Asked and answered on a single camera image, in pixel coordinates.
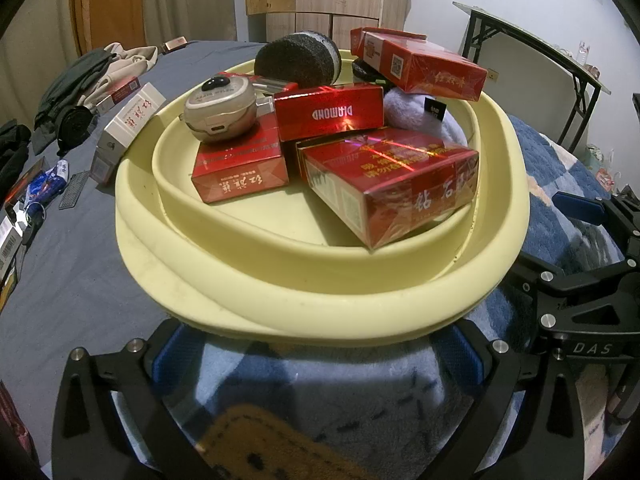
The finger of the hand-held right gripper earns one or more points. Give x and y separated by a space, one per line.
580 206
575 285

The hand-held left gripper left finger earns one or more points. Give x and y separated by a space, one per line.
165 360

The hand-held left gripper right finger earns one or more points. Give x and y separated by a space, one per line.
465 360

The yellow plastic basin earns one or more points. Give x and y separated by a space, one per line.
300 280

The light purple plush pad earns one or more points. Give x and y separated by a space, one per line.
425 112

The glossy red carton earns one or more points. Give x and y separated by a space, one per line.
390 185

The large red carton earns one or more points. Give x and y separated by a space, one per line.
425 72
356 42

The black round sponge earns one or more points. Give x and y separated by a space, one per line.
367 72
295 60

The round beige device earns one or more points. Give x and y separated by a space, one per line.
220 105

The silver box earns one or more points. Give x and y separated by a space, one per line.
272 85

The blue white checkered rug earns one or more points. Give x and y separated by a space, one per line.
550 180

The grey bed sheet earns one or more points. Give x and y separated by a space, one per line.
75 285

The drinking glass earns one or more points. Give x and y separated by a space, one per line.
582 51

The black folding table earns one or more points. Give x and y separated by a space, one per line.
540 42

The grey comb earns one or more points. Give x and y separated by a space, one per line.
74 191

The white barcode box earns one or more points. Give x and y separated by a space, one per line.
7 247

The key bunch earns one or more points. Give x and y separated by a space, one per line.
32 217

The blue white packet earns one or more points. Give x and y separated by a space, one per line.
47 182

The red flat box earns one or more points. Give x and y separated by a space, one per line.
25 181

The white red carton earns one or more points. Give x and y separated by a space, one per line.
125 127

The black round object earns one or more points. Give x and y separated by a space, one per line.
75 124

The dark clothing pile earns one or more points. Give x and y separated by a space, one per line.
11 150

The red white cigarette box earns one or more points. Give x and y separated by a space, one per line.
117 94

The dark green cloth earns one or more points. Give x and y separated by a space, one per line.
70 80

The beige cloth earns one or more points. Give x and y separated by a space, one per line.
125 65

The small pink box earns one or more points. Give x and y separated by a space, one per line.
175 44

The wooden door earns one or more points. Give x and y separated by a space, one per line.
107 5

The beige curtain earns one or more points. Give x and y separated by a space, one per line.
190 0

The wall outlet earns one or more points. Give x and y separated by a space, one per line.
492 75

